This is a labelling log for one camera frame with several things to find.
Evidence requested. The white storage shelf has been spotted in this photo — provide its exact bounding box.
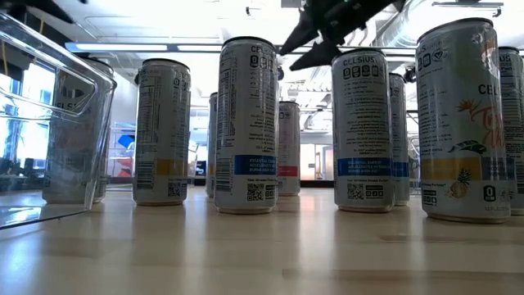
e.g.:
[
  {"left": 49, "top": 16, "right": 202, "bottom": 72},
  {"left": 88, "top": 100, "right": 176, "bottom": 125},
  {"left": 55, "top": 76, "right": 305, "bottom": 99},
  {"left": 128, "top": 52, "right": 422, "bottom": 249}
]
[{"left": 106, "top": 120, "right": 137, "bottom": 178}]

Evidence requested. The silver ventilation duct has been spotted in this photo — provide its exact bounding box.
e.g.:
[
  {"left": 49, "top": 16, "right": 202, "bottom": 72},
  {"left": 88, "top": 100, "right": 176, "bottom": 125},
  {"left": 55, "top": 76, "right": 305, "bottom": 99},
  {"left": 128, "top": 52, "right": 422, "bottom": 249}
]
[{"left": 374, "top": 0, "right": 455, "bottom": 48}]

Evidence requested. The white can yellow band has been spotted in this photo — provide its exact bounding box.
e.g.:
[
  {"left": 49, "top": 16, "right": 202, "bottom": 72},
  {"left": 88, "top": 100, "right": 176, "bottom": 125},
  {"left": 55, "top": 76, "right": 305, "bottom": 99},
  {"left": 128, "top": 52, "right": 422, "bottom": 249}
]
[
  {"left": 415, "top": 16, "right": 513, "bottom": 225},
  {"left": 42, "top": 56, "right": 115, "bottom": 205},
  {"left": 132, "top": 57, "right": 192, "bottom": 207}
]

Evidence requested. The ceiling light strip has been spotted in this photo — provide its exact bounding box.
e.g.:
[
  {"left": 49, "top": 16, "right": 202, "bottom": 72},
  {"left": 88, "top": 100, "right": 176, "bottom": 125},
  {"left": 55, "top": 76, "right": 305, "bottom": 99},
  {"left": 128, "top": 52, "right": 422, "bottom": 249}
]
[{"left": 64, "top": 40, "right": 418, "bottom": 57}]

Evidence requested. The white can pink band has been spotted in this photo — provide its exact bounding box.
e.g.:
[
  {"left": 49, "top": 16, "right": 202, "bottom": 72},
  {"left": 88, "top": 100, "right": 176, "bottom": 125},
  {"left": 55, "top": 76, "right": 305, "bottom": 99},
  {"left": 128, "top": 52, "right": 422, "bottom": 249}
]
[{"left": 277, "top": 101, "right": 302, "bottom": 197}]

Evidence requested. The white can blue band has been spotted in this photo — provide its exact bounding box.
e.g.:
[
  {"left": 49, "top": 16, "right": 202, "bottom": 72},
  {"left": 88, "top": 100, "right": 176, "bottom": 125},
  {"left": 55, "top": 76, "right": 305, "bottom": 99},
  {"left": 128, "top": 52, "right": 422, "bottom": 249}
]
[
  {"left": 388, "top": 72, "right": 411, "bottom": 207},
  {"left": 213, "top": 35, "right": 280, "bottom": 216},
  {"left": 331, "top": 48, "right": 395, "bottom": 214}
]

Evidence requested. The clear plastic bin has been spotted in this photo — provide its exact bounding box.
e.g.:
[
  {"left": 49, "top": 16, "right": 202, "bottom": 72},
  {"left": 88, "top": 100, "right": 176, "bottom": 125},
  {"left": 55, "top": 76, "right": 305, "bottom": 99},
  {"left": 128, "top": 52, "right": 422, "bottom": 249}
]
[{"left": 0, "top": 11, "right": 119, "bottom": 230}]

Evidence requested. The white can peach band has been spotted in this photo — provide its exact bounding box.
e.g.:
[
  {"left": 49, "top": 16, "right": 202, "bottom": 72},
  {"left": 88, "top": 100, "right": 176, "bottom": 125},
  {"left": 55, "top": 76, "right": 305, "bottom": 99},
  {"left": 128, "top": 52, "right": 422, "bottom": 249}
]
[{"left": 205, "top": 92, "right": 219, "bottom": 199}]

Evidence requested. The white Celsius soda can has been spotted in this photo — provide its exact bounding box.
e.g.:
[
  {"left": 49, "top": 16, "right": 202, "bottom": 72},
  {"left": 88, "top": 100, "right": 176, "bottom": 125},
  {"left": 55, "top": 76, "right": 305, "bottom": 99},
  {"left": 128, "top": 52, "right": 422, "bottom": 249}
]
[{"left": 498, "top": 45, "right": 524, "bottom": 217}]

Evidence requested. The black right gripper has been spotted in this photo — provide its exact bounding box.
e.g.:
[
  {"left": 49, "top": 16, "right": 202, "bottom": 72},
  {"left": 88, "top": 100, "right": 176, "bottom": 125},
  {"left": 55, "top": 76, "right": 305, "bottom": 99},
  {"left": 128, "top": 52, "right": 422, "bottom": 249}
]
[{"left": 279, "top": 0, "right": 407, "bottom": 72}]

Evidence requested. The grey ceiling bracket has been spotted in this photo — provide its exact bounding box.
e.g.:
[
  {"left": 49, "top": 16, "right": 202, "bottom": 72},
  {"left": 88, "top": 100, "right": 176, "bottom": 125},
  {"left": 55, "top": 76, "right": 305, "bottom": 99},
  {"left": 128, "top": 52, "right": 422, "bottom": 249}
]
[{"left": 431, "top": 0, "right": 505, "bottom": 18}]

